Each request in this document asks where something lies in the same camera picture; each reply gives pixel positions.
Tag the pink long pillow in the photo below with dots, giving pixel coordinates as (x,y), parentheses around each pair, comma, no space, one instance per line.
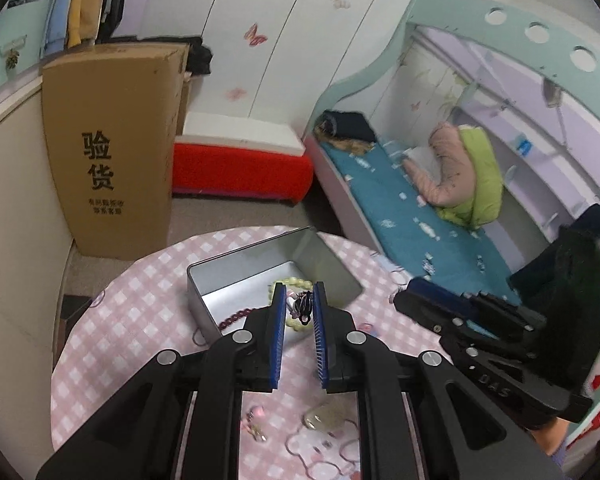
(447,170)

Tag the person's right forearm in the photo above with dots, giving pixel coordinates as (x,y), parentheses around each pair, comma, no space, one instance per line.
(552,435)

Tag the black and pink hair clip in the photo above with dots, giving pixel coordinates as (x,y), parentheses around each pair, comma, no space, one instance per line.
(300,305)

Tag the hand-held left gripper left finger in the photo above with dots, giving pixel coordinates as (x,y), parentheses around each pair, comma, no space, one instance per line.
(279,336)

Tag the dark folded clothes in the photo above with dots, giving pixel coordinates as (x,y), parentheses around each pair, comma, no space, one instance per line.
(350,127)

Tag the red storage bench white cushion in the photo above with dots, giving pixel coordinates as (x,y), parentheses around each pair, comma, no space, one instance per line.
(240,160)

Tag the tall brown cardboard box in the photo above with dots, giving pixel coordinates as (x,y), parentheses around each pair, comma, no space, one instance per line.
(115,150)

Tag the wall hook with ornament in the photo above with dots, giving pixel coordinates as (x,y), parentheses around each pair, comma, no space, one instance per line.
(12,55)

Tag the silver metal tin box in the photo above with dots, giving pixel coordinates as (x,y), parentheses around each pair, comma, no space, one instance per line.
(260,280)

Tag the teal bunk bed frame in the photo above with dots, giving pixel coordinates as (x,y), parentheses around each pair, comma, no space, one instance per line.
(460,15)

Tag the small pink charm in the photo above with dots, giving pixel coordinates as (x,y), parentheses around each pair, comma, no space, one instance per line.
(254,421)

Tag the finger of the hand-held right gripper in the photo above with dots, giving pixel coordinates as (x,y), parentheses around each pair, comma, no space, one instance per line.
(430,305)
(495,320)

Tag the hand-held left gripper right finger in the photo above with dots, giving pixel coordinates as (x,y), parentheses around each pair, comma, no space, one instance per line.
(320,340)

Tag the small pink trinket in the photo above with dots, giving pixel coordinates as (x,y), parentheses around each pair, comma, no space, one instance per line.
(366,329)

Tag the blue patterned bed sheet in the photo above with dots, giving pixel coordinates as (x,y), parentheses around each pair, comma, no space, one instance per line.
(405,210)

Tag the dark cloth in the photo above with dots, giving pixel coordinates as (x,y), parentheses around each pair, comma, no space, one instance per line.
(597,217)

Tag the hanging clothes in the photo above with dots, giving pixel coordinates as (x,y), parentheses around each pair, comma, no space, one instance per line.
(87,0)

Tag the pink and green pillow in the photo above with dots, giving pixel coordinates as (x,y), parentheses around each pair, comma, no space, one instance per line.
(480,180)

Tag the pale translucent stone pendant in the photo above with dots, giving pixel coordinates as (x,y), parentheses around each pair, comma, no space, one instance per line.
(322,417)

